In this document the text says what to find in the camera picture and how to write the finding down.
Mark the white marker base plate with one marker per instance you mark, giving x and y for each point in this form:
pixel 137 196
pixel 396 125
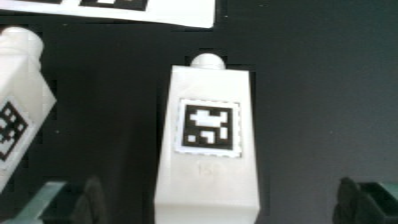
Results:
pixel 181 12

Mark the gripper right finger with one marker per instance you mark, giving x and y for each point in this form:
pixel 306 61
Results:
pixel 366 203

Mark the white stool leg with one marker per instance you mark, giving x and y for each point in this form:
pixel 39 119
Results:
pixel 206 184
pixel 27 98

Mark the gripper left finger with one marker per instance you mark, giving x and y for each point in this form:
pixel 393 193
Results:
pixel 68 203

